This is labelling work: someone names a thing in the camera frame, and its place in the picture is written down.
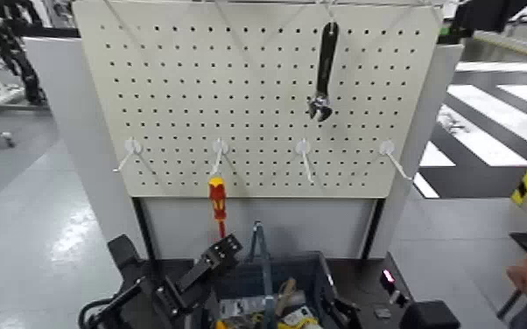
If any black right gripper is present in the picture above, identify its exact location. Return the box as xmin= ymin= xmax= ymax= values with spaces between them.
xmin=320 ymin=293 xmax=364 ymax=329

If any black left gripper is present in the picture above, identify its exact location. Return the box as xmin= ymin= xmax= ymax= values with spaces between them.
xmin=152 ymin=233 xmax=244 ymax=325

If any black stick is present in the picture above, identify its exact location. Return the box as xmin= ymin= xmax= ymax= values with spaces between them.
xmin=495 ymin=288 xmax=524 ymax=321

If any dark blue plastic crate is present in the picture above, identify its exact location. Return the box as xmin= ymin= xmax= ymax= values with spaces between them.
xmin=207 ymin=249 xmax=362 ymax=329

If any grey white box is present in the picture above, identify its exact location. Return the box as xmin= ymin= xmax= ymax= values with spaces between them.
xmin=219 ymin=296 xmax=269 ymax=321

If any white labelled packet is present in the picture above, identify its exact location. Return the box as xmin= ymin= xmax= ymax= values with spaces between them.
xmin=281 ymin=304 xmax=316 ymax=327

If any yellow tool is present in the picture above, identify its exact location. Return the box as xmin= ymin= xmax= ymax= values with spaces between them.
xmin=214 ymin=318 xmax=323 ymax=329

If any black device with red light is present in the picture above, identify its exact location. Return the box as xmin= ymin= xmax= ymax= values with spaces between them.
xmin=379 ymin=268 xmax=412 ymax=308

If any red yellow screwdriver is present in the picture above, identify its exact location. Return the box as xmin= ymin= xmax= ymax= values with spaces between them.
xmin=207 ymin=176 xmax=228 ymax=240

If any white pegboard hook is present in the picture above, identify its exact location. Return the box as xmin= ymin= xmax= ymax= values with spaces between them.
xmin=112 ymin=136 xmax=144 ymax=174
xmin=294 ymin=138 xmax=315 ymax=184
xmin=208 ymin=137 xmax=230 ymax=177
xmin=379 ymin=139 xmax=413 ymax=181

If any beige perforated pegboard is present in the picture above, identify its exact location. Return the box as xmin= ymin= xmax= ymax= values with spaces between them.
xmin=71 ymin=0 xmax=444 ymax=200

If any black adjustable wrench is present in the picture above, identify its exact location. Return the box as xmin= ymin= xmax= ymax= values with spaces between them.
xmin=307 ymin=20 xmax=341 ymax=123

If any black background robot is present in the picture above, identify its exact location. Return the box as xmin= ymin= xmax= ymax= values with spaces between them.
xmin=0 ymin=0 xmax=46 ymax=106

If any black monitor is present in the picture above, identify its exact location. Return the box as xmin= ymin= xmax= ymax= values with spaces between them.
xmin=438 ymin=0 xmax=527 ymax=46

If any tan wooden tool handle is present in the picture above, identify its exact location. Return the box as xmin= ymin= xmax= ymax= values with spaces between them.
xmin=275 ymin=276 xmax=299 ymax=318

